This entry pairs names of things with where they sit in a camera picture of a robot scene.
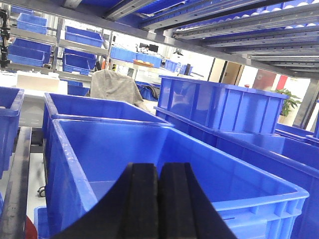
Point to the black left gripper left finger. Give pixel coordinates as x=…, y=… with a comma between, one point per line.
x=129, y=210

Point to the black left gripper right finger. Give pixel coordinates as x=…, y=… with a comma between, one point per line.
x=185, y=212

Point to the large light blue bin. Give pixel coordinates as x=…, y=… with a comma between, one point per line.
x=87, y=157

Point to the long blue bin right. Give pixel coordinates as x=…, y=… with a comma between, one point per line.
x=292, y=160

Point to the upturned blue bin right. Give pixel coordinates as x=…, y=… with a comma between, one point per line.
x=187, y=102

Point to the green potted plant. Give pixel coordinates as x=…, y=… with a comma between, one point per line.
x=290, y=103

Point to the background rack blue bin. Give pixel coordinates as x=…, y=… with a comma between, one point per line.
x=28, y=52
x=83, y=36
x=32, y=23
x=78, y=61

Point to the far left blue bin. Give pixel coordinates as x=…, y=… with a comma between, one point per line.
x=11, y=100

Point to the white cardboard box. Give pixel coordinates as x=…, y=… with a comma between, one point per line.
x=37, y=81

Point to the black left shelf rail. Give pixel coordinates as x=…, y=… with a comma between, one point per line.
x=13, y=216

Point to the overhead grey shelf frame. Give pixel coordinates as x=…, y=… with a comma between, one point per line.
x=281, y=36

